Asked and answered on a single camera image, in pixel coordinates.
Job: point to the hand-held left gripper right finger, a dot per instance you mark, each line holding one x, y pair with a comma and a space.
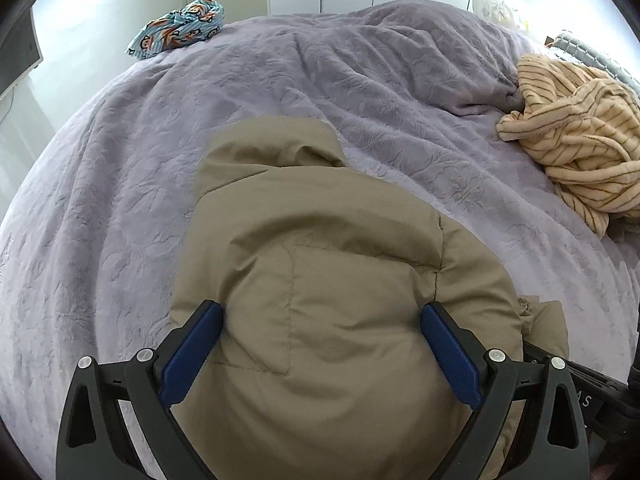
452, 355

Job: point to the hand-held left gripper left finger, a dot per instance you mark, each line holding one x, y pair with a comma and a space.
192, 350

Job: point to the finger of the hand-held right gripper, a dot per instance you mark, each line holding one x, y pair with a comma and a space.
597, 376

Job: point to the khaki puffer jacket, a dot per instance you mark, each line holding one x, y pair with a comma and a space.
325, 270

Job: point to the grey-brown fleece cloth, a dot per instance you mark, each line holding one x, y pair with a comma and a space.
629, 222

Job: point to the beige striped garment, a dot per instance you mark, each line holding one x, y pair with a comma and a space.
585, 145

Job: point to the purple textured blanket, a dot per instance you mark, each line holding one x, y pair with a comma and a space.
375, 90

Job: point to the blue cartoon print cloth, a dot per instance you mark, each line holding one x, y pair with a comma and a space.
177, 27

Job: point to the dark flat screen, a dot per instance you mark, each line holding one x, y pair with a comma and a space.
17, 57

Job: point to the white plastic bag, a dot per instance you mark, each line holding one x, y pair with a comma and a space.
497, 9

